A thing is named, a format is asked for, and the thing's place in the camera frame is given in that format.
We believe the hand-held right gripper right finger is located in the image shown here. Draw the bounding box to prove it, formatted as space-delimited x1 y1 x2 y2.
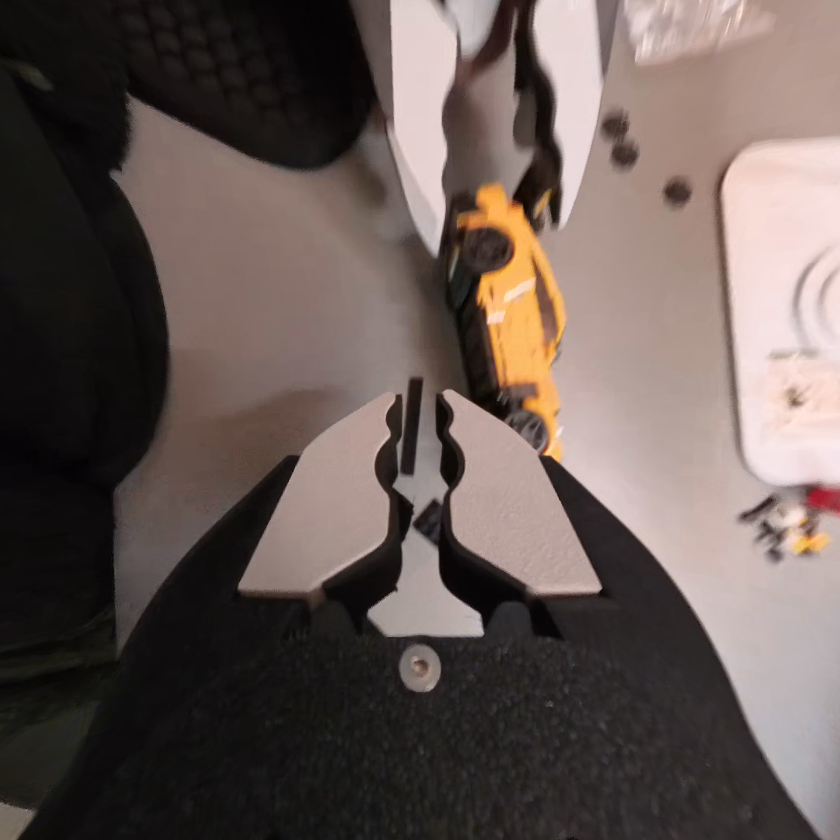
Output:
436 389 603 627

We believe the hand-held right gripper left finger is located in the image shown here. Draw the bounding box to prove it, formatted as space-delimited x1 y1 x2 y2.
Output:
237 391 404 627

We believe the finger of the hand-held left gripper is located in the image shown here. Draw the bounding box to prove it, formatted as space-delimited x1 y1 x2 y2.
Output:
514 0 622 232
386 0 462 260

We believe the black long lego plate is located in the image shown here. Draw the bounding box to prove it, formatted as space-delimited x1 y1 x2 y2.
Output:
398 376 425 477

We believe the orange lego car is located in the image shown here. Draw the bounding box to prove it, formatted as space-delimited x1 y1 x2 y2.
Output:
441 182 567 463

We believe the lego sticker sheet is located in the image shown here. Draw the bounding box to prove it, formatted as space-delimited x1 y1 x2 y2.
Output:
764 351 840 447

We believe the black quarter-round lego plate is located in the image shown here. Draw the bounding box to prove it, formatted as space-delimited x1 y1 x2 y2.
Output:
413 497 445 546

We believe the pile of small lego parts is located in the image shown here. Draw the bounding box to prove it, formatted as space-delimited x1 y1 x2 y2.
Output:
738 495 831 562

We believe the clear plastic bag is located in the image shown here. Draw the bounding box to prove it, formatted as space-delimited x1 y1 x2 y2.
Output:
623 0 775 67

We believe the person's green knit sweater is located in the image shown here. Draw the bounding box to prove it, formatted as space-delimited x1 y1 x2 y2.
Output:
0 607 120 723

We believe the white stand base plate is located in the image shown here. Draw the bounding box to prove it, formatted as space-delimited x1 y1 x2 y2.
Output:
720 136 840 487

